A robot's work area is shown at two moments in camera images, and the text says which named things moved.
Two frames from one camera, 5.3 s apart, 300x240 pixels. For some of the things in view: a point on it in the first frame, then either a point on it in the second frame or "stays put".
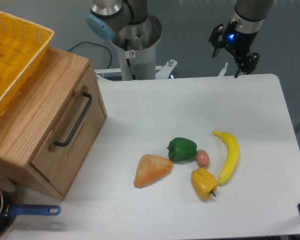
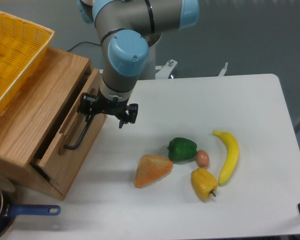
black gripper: x=238 y=43 → x=101 y=104
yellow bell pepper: x=203 y=182 stays put
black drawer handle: x=77 y=122 → x=72 y=147
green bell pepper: x=181 y=149 stays put
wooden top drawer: x=62 y=154 stays put
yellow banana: x=232 y=157 stays put
